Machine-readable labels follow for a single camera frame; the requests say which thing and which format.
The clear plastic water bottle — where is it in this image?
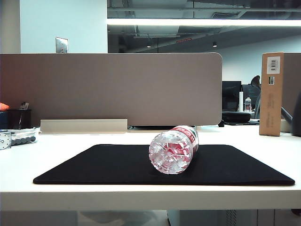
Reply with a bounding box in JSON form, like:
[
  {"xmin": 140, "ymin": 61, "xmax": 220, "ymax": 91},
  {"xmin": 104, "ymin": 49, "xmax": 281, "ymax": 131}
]
[{"xmin": 149, "ymin": 125, "xmax": 200, "ymax": 176}]

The black mouse pad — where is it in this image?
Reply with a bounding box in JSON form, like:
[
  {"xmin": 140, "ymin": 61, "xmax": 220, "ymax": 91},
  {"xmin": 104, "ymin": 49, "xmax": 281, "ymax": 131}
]
[{"xmin": 32, "ymin": 144, "xmax": 295, "ymax": 186}]

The beige desk partition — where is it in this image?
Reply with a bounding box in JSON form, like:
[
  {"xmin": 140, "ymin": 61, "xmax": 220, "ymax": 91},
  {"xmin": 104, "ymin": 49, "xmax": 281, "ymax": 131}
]
[
  {"xmin": 281, "ymin": 52, "xmax": 301, "ymax": 132},
  {"xmin": 0, "ymin": 52, "xmax": 223, "ymax": 129}
]

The black computer monitor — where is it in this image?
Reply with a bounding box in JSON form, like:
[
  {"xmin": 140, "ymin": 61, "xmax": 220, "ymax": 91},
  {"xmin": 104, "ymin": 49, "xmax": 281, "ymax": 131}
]
[
  {"xmin": 241, "ymin": 84, "xmax": 261, "ymax": 111},
  {"xmin": 222, "ymin": 81, "xmax": 242, "ymax": 112}
]

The black round cushion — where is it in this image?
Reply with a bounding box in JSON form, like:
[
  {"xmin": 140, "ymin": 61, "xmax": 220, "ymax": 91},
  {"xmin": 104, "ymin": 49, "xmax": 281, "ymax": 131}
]
[{"xmin": 222, "ymin": 111, "xmax": 252, "ymax": 123}]

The white ceiling light strip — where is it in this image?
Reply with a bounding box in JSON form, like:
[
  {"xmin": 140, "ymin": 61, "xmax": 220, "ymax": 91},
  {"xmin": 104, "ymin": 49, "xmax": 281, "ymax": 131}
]
[{"xmin": 107, "ymin": 18, "xmax": 301, "ymax": 26}]

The grey office chair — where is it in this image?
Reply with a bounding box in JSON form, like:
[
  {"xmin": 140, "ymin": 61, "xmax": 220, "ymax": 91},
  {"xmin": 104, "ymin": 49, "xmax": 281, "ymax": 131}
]
[{"xmin": 250, "ymin": 75, "xmax": 261, "ymax": 120}]

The tall brown cardboard box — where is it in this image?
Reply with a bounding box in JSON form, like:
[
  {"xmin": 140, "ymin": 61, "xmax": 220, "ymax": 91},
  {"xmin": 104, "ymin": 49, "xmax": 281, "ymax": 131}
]
[{"xmin": 259, "ymin": 52, "xmax": 285, "ymax": 137}]

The black pen holder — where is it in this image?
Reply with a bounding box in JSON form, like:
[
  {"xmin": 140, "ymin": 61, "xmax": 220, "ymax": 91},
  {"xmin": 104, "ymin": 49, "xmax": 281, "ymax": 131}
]
[{"xmin": 7, "ymin": 109, "xmax": 32, "ymax": 129}]

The dark blue object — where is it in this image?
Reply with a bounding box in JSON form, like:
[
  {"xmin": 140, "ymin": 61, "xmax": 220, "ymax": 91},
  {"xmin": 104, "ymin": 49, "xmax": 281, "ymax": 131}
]
[{"xmin": 0, "ymin": 110, "xmax": 9, "ymax": 129}]

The silver metal part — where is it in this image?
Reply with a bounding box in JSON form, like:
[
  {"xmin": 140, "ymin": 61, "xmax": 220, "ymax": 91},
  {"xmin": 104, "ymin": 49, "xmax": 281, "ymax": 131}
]
[{"xmin": 0, "ymin": 131, "xmax": 12, "ymax": 150}]

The metal wall outlet plate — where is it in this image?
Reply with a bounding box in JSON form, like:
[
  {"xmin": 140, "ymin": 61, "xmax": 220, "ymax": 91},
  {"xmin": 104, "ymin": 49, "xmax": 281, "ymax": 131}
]
[{"xmin": 55, "ymin": 37, "xmax": 69, "ymax": 54}]

